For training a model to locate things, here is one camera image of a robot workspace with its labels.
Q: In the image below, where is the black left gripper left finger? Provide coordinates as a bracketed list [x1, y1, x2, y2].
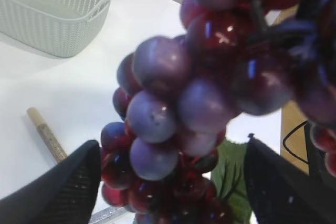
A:
[1, 140, 101, 223]

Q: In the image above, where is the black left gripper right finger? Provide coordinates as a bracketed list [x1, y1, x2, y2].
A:
[244, 133, 335, 223]

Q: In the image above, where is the purple grape bunch with leaf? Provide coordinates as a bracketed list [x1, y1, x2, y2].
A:
[100, 0, 335, 223]

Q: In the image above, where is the silver glitter pen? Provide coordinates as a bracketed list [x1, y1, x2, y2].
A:
[89, 207, 127, 224]

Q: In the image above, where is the gold glitter pen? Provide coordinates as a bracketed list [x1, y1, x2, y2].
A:
[27, 107, 67, 163]

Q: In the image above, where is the green plastic woven basket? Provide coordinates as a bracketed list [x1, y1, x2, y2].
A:
[1, 0, 111, 58]

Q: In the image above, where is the black cable under table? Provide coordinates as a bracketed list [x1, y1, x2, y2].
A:
[282, 120, 310, 166]

